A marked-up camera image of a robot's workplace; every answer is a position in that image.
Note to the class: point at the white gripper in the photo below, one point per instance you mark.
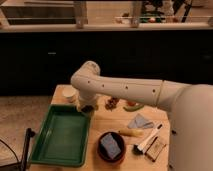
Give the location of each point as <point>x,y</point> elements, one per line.
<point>84,103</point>

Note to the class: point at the dark green cup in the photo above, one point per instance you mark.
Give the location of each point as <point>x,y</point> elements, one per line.
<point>89,110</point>

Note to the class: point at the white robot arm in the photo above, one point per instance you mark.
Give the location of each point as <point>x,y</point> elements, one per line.
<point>190,107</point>

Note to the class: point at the green plastic tray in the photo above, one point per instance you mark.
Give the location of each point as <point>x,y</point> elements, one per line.
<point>63,137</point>

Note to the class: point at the brown toy food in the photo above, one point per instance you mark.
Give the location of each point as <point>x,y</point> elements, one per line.
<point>111,103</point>

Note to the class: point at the white cup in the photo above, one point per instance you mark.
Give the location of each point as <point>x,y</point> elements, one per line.
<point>69,93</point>

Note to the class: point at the red tomato toy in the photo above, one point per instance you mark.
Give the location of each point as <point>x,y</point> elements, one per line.
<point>131,103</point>

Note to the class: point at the blue sponge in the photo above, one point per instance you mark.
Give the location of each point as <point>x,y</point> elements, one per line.
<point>109,147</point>

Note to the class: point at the dark red bowl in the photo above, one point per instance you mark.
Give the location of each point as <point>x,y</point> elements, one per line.
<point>121,144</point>

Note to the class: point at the yellow banana toy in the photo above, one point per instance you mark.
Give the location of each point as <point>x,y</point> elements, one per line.
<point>131,132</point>

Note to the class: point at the blue grey cloth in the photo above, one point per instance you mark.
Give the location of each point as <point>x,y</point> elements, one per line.
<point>140,121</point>

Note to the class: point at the small wooden box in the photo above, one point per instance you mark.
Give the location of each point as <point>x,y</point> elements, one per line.
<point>155,149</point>

